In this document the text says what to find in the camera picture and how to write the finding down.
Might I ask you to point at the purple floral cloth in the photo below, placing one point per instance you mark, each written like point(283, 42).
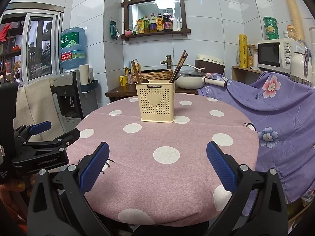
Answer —
point(282, 112)

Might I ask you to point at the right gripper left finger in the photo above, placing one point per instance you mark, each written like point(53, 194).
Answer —
point(58, 205)

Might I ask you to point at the brown wooden chopstick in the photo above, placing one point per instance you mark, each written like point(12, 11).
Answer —
point(138, 67)
point(135, 71)

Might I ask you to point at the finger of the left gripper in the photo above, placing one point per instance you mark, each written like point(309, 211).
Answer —
point(40, 128)

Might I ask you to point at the white kettle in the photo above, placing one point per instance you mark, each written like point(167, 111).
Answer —
point(301, 69)

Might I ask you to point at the yellow wrap roll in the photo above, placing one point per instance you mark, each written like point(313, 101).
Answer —
point(243, 52)

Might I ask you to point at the beige cloth cover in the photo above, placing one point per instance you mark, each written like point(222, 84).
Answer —
point(35, 105)

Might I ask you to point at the person left hand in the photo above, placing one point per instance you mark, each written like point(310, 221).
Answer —
point(10, 191)

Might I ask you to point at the blue water jug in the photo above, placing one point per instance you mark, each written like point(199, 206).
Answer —
point(72, 48)

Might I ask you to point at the white pan with lid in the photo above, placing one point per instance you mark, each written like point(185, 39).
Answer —
point(196, 80)

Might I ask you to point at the water dispenser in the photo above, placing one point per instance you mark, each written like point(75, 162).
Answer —
point(75, 101)

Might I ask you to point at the bronze faucet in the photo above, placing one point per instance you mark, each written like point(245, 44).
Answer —
point(167, 62)

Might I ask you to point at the beige perforated utensil holder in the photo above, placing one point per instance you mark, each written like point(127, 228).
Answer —
point(156, 101)

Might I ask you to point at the woven basin sink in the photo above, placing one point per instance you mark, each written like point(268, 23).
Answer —
point(156, 74)

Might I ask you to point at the pink polka dot tablecloth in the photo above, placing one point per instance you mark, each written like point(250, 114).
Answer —
point(159, 173)

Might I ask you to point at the dark soy sauce bottle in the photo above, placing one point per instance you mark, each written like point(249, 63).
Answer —
point(167, 21)

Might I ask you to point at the white microwave oven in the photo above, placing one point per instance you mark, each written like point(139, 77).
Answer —
point(276, 55)

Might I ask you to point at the brown white rice cooker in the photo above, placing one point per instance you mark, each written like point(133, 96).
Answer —
point(210, 64)

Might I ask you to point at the green hanging packet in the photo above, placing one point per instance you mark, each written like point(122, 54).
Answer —
point(114, 33)

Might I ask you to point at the green noodle cup stack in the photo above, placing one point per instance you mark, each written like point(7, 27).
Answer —
point(271, 28)

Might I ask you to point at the dark wooden sink counter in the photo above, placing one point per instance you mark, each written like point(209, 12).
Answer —
point(122, 92)

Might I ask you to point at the dark wooden wall shelf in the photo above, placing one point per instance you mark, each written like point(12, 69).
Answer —
point(145, 18)

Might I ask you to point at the yellow mug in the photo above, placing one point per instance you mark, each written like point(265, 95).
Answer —
point(124, 80)

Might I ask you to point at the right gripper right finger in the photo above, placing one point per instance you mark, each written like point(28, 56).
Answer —
point(268, 215)

